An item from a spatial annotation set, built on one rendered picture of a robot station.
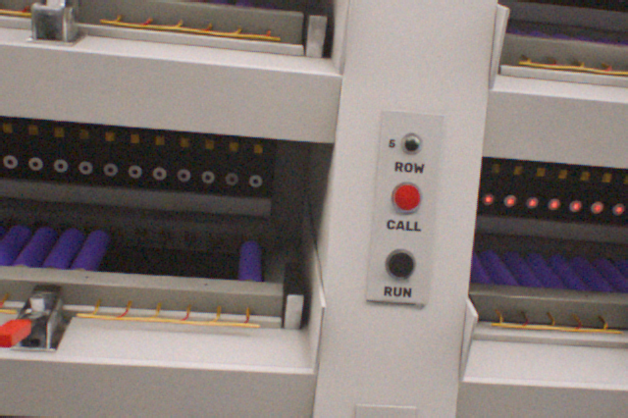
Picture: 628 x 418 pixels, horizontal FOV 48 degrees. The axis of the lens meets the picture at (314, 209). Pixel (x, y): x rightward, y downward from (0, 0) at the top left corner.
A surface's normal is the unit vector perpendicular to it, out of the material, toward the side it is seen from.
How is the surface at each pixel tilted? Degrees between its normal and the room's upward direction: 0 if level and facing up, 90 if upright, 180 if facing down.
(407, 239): 90
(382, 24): 90
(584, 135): 108
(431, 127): 90
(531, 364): 18
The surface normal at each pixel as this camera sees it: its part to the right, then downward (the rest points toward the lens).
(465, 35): 0.09, 0.09
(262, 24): 0.07, 0.39
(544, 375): 0.11, -0.92
